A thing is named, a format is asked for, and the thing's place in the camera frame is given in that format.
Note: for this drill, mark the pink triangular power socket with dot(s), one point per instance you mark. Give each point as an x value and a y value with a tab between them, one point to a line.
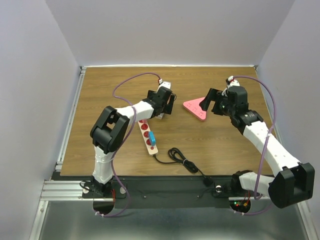
193	106

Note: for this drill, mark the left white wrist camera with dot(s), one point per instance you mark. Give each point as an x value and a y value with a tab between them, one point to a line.
162	83

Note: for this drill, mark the aluminium frame rails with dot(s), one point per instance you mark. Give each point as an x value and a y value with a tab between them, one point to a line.
55	189

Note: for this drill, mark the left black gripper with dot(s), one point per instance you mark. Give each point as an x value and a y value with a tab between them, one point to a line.
168	107

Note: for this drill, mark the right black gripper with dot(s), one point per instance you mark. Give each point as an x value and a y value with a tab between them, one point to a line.
212	95

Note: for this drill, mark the blue plug adapter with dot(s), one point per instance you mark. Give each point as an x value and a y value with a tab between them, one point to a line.
151	138

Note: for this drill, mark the white red power strip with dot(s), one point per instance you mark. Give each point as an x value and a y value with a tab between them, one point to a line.
144	129

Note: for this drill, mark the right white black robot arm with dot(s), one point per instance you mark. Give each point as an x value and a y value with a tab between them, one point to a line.
292	181

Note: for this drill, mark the white charger block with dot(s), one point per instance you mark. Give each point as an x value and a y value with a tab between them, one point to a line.
160	116

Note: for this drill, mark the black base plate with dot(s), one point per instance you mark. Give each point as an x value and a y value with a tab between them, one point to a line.
160	192

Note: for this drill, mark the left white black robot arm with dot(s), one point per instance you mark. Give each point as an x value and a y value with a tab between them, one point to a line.
111	126

